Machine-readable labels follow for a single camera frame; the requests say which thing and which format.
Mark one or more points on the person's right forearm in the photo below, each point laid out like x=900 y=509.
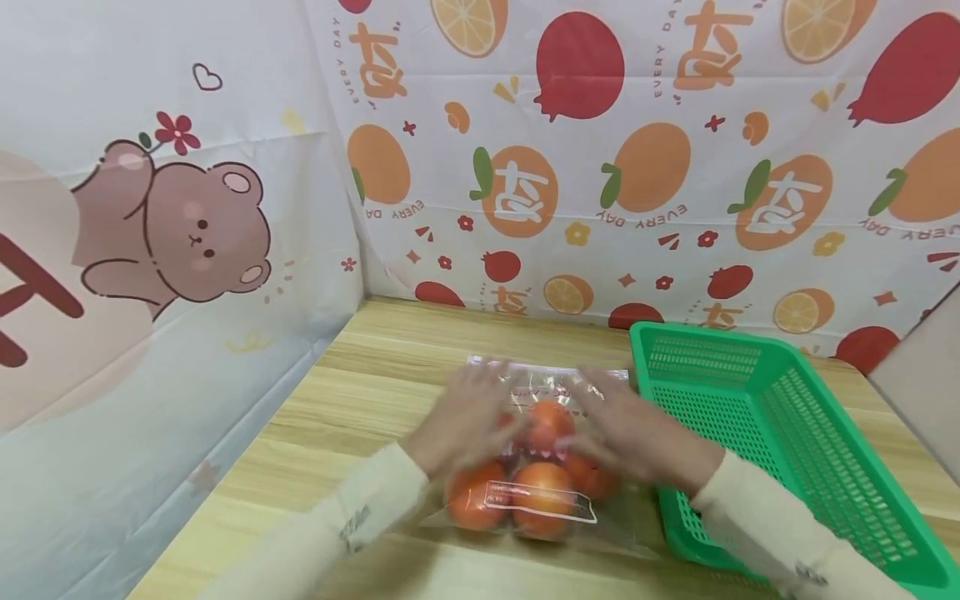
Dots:
x=780 y=533

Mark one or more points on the person's left hand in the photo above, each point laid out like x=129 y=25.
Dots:
x=459 y=429

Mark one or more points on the orange fruit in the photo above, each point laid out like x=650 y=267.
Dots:
x=550 y=423
x=542 y=500
x=592 y=479
x=478 y=498

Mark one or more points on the green plastic basket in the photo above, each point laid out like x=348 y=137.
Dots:
x=810 y=433

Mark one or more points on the person's right hand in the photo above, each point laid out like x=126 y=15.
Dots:
x=645 y=442

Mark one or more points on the clear plastic zip bag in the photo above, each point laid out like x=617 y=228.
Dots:
x=544 y=383

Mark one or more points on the person's right fingers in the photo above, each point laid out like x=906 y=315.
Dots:
x=600 y=408

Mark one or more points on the person's left fingers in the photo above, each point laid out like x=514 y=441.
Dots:
x=484 y=392

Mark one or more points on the person's left forearm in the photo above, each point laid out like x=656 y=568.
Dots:
x=337 y=529

